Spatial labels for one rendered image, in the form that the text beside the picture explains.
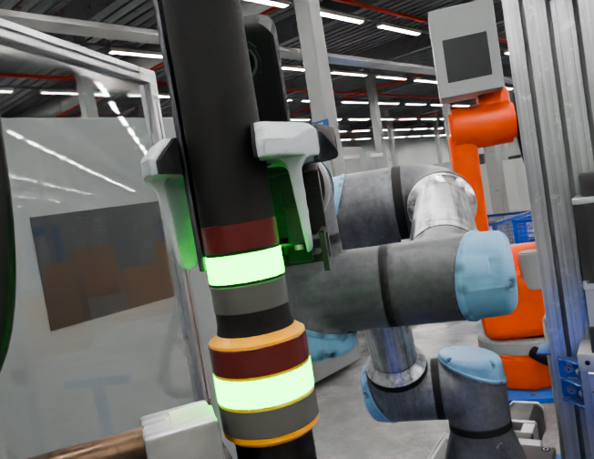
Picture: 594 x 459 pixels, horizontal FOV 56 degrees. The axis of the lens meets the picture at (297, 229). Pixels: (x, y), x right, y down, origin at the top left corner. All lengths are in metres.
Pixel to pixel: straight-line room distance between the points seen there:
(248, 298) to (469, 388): 0.90
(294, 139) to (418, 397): 0.91
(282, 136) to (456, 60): 4.06
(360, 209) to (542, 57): 0.52
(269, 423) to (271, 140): 0.11
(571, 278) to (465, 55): 3.21
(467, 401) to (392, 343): 0.18
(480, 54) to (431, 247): 3.83
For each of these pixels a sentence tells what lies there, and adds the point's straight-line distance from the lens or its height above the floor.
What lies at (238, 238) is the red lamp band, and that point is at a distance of 0.23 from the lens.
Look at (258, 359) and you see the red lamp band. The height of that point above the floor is 1.55.
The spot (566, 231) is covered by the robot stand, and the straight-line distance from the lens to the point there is 1.20.
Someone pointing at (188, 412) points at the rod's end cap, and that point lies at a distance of 0.25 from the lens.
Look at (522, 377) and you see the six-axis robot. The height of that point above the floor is 0.13.
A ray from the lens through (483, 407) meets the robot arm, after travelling 1.12.
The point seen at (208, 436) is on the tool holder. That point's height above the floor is 1.52.
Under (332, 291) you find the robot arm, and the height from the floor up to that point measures 1.52.
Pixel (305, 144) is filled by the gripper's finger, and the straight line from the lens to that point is 0.25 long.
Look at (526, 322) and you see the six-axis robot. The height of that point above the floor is 0.50.
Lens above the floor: 1.61
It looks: 3 degrees down
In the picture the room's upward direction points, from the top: 9 degrees counter-clockwise
